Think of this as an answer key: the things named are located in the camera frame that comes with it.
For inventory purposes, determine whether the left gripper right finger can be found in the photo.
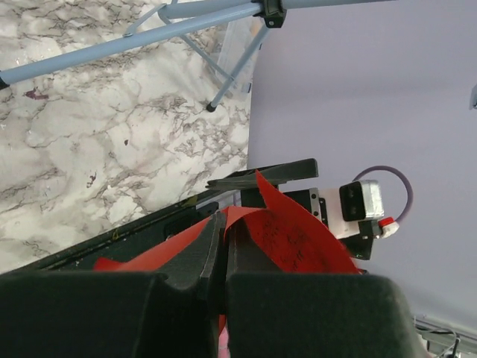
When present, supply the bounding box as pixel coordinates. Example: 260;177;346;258
226;223;425;358

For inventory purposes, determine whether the red music sheet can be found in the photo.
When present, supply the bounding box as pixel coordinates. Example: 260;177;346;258
92;169;361;336

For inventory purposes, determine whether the clear plastic box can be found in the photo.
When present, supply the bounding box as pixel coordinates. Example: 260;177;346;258
210;17;262;101

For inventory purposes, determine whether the light blue music stand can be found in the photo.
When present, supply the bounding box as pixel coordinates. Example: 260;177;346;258
0;0;477;113

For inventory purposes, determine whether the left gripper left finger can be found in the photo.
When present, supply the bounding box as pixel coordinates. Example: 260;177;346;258
1;213;227;357

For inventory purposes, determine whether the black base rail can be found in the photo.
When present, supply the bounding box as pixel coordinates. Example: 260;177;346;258
21;190;234;271

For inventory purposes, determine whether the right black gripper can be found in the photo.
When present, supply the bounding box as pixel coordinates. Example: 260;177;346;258
206;158;373;260

